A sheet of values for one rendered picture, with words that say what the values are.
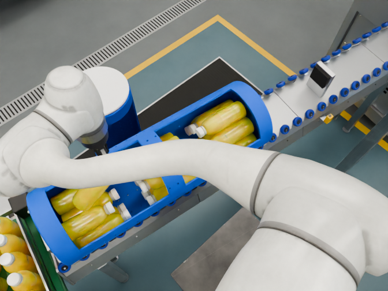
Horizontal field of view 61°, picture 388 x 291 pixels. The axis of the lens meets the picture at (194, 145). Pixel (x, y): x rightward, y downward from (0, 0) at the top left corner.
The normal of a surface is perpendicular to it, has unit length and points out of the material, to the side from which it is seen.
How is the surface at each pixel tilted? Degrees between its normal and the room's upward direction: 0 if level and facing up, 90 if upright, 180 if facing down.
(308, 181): 20
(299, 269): 10
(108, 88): 0
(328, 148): 0
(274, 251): 34
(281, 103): 0
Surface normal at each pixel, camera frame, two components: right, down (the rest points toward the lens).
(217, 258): -0.03, -0.52
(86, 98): 0.80, 0.37
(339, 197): -0.25, -0.57
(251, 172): -0.57, -0.40
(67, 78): 0.17, -0.40
